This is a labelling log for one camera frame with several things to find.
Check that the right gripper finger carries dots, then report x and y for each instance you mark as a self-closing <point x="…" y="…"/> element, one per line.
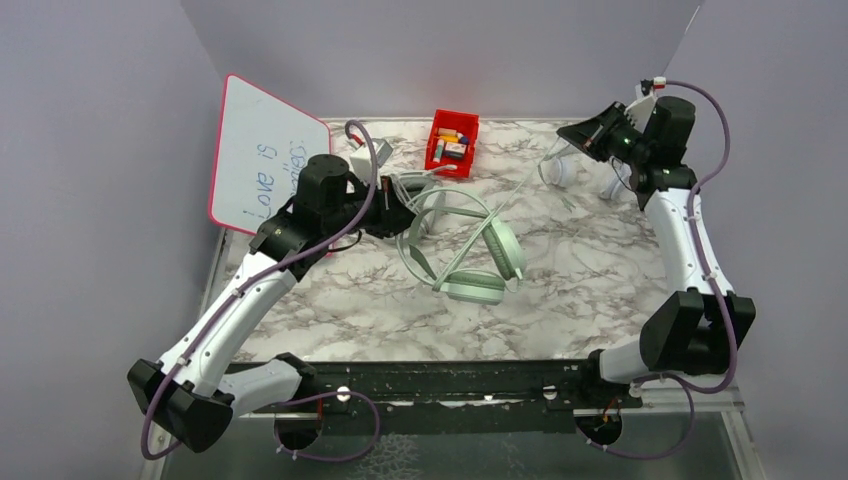
<point x="586" y="146"/>
<point x="587" y="130"/>

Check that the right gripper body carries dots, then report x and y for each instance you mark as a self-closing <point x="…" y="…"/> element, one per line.
<point x="620" y="139"/>

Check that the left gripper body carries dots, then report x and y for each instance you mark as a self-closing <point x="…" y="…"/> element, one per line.
<point x="379" y="220"/>

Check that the green headphones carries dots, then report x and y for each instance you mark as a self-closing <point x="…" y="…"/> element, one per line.
<point x="470" y="285"/>

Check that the grey white gaming headset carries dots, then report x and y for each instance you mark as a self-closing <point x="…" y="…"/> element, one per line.
<point x="411" y="183"/>

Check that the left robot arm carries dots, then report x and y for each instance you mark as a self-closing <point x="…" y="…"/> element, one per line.
<point x="189" y="391"/>

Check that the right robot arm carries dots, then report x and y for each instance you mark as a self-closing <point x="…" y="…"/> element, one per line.
<point x="698" y="330"/>

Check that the white headphones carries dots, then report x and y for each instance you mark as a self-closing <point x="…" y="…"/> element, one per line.
<point x="561" y="172"/>

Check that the white green glue stick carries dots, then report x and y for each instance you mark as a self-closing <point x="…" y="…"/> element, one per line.
<point x="438" y="151"/>

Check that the white small box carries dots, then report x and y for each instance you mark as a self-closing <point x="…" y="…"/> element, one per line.
<point x="455" y="151"/>

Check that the red plastic bin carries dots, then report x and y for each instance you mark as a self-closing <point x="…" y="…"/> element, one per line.
<point x="466" y="124"/>

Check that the pink framed whiteboard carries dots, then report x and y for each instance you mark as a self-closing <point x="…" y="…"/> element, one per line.
<point x="263" y="143"/>

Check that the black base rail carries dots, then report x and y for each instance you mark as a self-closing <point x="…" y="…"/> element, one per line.
<point x="461" y="397"/>

